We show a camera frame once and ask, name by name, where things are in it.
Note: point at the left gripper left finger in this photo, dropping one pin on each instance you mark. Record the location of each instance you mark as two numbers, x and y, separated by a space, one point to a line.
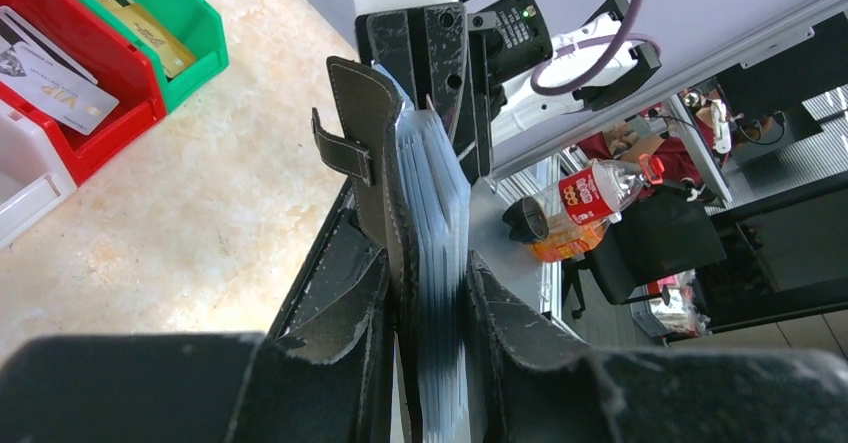
327 380

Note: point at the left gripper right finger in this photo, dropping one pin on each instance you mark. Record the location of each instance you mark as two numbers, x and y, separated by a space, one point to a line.
530 381

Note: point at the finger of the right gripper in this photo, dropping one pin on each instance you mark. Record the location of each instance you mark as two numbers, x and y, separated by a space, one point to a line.
459 90
389 39

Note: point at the black leather card holder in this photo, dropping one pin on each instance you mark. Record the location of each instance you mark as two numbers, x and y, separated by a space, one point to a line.
369 105

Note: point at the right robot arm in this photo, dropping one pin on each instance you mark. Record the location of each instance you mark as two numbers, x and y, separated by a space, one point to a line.
491 69

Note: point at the gold card in green bin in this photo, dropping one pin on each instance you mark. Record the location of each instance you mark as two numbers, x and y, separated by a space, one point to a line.
173 54

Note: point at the white cards in red bin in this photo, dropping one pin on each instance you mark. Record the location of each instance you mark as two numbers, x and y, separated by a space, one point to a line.
45 76

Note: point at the plastic soda bottle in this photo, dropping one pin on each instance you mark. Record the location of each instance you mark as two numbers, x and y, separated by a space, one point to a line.
570 217

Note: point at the green plastic bin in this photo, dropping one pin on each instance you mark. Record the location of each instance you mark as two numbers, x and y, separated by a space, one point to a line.
197 25

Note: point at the person in red shirt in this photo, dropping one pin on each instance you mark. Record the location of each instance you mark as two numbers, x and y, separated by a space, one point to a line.
622 141

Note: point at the white plastic bin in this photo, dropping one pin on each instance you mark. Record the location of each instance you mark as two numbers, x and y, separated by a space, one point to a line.
34 180

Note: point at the red plastic bin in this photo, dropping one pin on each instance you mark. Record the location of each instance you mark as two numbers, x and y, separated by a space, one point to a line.
119 68

